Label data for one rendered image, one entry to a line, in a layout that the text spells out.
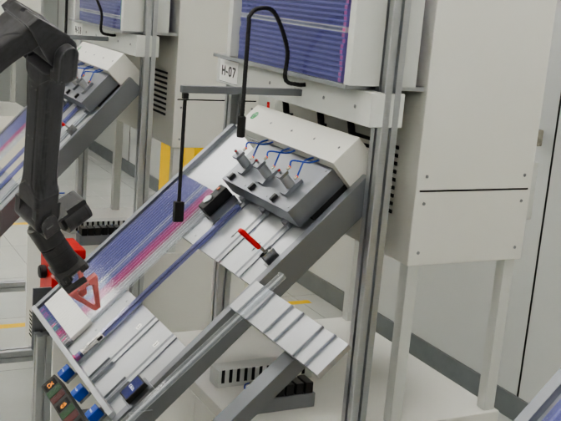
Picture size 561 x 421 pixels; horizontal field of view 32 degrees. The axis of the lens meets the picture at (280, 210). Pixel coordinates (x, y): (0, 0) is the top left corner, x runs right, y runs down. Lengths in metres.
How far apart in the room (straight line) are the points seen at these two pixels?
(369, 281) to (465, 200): 0.30
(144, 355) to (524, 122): 0.98
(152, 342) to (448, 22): 0.91
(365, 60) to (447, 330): 2.45
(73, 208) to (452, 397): 1.07
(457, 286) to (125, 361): 2.32
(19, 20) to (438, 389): 1.40
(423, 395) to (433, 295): 1.89
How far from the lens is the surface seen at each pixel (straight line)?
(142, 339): 2.13
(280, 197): 2.07
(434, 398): 2.47
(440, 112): 2.11
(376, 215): 2.02
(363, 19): 1.96
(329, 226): 2.02
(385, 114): 1.98
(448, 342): 4.28
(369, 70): 1.98
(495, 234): 2.27
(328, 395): 2.41
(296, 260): 2.00
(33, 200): 1.89
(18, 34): 1.64
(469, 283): 4.13
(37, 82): 1.74
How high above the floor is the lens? 1.57
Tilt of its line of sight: 13 degrees down
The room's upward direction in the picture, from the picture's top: 5 degrees clockwise
